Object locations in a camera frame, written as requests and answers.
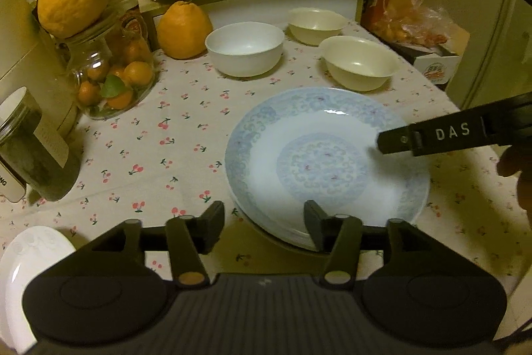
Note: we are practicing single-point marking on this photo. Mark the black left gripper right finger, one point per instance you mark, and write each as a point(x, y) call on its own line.
point(338, 236)

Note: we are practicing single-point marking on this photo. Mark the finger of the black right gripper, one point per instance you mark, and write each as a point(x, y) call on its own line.
point(505, 122)

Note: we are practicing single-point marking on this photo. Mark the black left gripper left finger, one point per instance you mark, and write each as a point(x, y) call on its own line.
point(188, 237)

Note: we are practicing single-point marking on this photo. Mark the large blue patterned plate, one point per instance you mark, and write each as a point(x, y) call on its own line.
point(320, 144)

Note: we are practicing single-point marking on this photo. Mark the cream bowl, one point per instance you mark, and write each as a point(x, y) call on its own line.
point(357, 64)
point(311, 25)

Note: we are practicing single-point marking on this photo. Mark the person's hand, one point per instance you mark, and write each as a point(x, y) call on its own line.
point(517, 160)

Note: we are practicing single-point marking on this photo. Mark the cherry print tablecloth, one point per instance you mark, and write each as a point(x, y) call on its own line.
point(165, 158)

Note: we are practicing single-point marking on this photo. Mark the black white cardboard box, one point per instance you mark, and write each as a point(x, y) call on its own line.
point(438, 64)

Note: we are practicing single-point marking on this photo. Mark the plastic bag of fruit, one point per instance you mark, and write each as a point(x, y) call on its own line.
point(412, 22)

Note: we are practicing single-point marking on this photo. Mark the dark tea jar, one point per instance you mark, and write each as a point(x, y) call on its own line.
point(34, 149)

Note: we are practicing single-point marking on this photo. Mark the small white plate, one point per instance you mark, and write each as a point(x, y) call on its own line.
point(25, 257)

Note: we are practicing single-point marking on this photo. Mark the glass jar of kumquats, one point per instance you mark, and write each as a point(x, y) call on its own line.
point(110, 68)

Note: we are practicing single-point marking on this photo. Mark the white bowl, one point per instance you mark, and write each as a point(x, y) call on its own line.
point(245, 50)

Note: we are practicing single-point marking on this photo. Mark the large orange citrus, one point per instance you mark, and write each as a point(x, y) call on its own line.
point(182, 30)

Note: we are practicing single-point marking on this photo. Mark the white appliance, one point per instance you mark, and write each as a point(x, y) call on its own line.
point(28, 59)

